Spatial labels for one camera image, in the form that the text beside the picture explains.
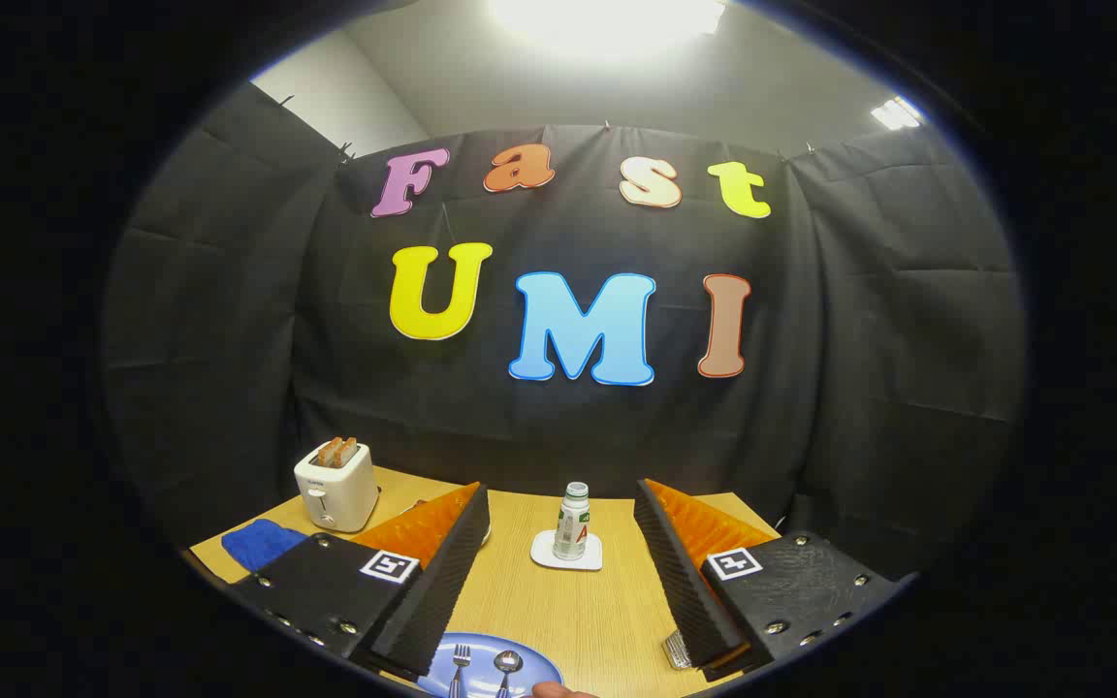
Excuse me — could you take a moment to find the white square coaster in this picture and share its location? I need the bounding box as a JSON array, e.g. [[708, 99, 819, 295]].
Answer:
[[530, 529, 604, 572]]

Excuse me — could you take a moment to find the small ceiling light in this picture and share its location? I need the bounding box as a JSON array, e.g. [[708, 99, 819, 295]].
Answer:
[[871, 97, 924, 131]]

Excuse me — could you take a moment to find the white bottle with green cap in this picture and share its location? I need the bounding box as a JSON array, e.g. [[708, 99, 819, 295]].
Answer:
[[553, 482, 591, 561]]

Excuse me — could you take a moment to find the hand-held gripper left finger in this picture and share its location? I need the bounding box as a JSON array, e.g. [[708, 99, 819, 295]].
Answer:
[[227, 482, 492, 680]]

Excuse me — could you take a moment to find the blue folded cloth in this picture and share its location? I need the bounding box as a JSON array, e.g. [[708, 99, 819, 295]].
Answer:
[[221, 518, 309, 575]]

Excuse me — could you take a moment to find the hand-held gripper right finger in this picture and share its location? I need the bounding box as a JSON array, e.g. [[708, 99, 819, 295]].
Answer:
[[634, 478, 918, 682]]

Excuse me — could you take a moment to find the white toaster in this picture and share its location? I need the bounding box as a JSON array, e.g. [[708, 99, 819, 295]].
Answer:
[[294, 441, 382, 534]]

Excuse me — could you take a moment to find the blue round plate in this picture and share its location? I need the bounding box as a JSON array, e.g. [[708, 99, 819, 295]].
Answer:
[[418, 632, 564, 698]]

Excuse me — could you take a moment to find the large ceiling light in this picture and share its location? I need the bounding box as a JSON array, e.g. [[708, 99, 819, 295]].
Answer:
[[489, 0, 729, 54]]

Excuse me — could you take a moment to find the black backdrop cloth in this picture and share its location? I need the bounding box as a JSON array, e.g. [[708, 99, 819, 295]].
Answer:
[[103, 82, 1030, 583]]

